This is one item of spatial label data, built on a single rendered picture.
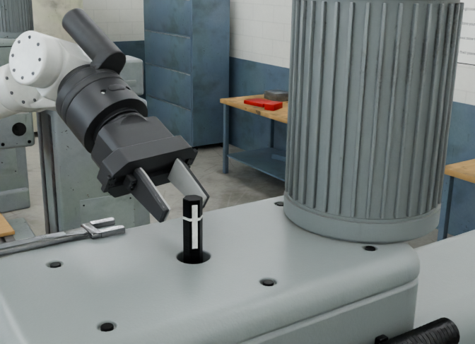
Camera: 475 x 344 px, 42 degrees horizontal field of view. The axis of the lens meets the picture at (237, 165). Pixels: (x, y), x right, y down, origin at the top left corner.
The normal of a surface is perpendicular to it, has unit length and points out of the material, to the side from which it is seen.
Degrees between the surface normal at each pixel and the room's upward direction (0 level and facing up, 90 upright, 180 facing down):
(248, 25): 90
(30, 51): 73
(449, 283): 0
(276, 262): 0
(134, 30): 90
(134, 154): 30
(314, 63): 90
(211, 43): 90
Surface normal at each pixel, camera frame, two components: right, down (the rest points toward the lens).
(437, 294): 0.01, -0.96
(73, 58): 0.58, 0.30
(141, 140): 0.38, -0.72
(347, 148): -0.43, 0.25
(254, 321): 0.50, -0.22
